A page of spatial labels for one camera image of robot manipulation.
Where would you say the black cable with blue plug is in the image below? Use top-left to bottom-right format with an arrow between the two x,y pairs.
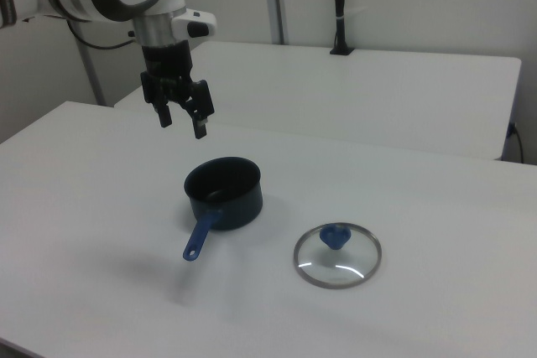
506,122 -> 526,163

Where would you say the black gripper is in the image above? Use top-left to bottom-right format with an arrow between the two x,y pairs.
139,40 -> 216,140

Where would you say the dark blue saucepan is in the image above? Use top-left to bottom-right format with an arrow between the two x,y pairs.
181,157 -> 264,262

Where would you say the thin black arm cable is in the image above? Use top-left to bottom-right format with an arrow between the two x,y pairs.
66,18 -> 140,49

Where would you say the glass lid with blue knob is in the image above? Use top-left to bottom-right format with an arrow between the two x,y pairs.
292,221 -> 383,290

